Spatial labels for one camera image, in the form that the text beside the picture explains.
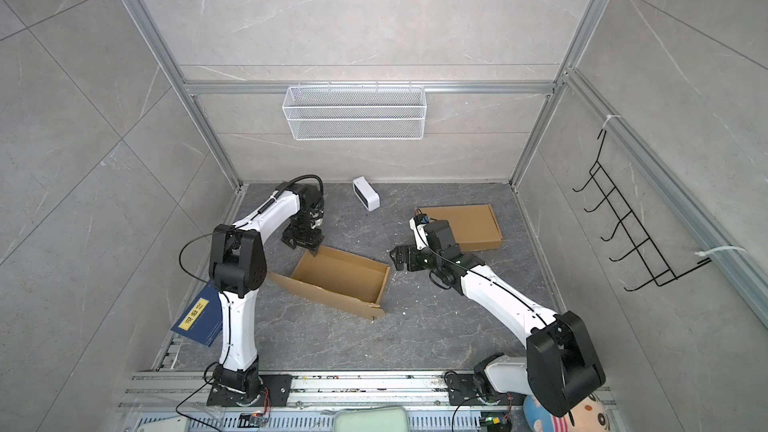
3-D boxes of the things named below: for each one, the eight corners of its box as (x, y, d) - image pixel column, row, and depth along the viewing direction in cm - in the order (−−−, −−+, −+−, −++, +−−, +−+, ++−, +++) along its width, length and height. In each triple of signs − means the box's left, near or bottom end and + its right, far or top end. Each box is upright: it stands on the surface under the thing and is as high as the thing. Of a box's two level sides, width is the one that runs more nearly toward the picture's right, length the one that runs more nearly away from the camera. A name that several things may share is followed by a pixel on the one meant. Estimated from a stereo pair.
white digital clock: (370, 214, 112) (369, 201, 106) (353, 193, 119) (351, 179, 114) (382, 208, 114) (382, 195, 108) (364, 187, 121) (363, 174, 115)
